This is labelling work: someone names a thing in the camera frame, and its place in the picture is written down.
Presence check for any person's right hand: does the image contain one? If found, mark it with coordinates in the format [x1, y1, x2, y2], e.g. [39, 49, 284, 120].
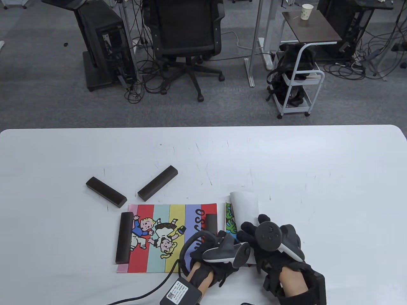
[238, 214, 305, 290]

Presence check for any person's left hand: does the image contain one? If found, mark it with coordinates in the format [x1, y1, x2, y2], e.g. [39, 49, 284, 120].
[190, 231, 239, 288]

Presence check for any green leaf print poster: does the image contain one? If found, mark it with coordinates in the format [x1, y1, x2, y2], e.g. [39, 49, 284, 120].
[225, 191, 259, 266]

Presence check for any dark bar paperweight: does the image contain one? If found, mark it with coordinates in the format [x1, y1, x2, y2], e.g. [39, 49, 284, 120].
[205, 213, 218, 235]
[137, 165, 178, 202]
[86, 177, 128, 208]
[115, 212, 134, 265]

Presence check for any striped cartoon poster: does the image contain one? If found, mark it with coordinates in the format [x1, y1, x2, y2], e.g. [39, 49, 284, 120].
[117, 203, 220, 274]

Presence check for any person's left forearm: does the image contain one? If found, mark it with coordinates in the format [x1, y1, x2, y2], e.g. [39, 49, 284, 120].
[186, 270, 213, 291]

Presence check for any person's right forearm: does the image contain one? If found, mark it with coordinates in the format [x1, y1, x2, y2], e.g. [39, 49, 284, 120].
[280, 267, 309, 297]

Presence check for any grey handheld controller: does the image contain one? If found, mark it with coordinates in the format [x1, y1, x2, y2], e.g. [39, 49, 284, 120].
[254, 221, 304, 262]
[202, 235, 251, 269]

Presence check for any black labelled wrist box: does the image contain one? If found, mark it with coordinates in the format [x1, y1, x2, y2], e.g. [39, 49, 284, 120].
[159, 277, 203, 305]

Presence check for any white rolling cart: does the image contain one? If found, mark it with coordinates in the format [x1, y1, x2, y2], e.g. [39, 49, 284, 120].
[267, 42, 325, 119]

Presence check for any white desk leg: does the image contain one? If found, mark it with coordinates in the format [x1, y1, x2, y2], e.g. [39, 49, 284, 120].
[244, 0, 265, 88]
[258, 0, 282, 71]

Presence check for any black bag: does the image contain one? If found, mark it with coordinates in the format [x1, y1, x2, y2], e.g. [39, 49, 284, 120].
[266, 44, 318, 107]

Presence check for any brown side table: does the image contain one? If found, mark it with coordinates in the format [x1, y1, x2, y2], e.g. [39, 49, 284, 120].
[279, 10, 342, 45]

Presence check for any black office chair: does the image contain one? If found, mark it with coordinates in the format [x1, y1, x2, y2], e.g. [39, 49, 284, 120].
[142, 0, 225, 102]

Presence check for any black computer tower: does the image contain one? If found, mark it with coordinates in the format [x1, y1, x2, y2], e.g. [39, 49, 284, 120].
[318, 0, 374, 61]
[75, 2, 136, 92]

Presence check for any grey desk leg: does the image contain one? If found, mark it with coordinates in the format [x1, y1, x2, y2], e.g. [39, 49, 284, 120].
[118, 0, 142, 94]

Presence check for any black looped glove cable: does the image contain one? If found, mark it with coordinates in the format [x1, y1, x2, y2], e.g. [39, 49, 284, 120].
[177, 230, 218, 280]

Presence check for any tangle of black floor cables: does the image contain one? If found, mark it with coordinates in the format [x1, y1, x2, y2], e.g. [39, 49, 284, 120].
[122, 0, 167, 104]
[323, 19, 407, 81]

